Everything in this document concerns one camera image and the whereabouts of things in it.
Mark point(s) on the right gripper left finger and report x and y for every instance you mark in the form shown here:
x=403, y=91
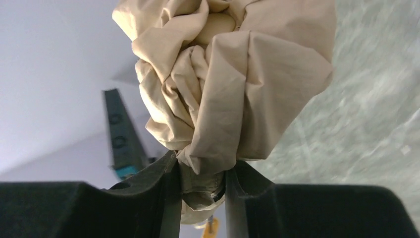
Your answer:
x=146, y=205

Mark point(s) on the grey blue network switch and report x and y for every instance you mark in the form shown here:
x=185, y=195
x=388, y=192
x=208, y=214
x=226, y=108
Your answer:
x=128, y=154

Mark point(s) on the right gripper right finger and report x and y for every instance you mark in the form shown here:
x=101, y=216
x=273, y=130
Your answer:
x=258, y=208

